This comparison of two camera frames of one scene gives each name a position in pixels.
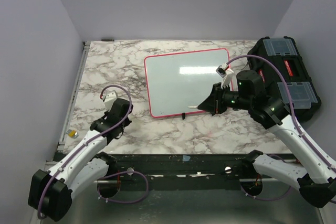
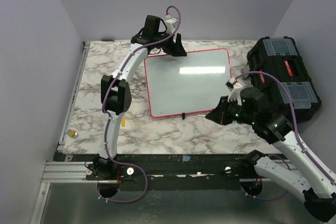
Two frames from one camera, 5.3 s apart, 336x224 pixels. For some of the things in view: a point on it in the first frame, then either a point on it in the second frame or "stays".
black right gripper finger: x=209 y=105 to x=215 y=114
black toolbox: x=283 y=51 stays
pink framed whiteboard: x=177 y=81 stays
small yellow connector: x=72 y=134 stays
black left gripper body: x=126 y=122 to x=167 y=46
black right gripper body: x=220 y=92 to x=230 y=111
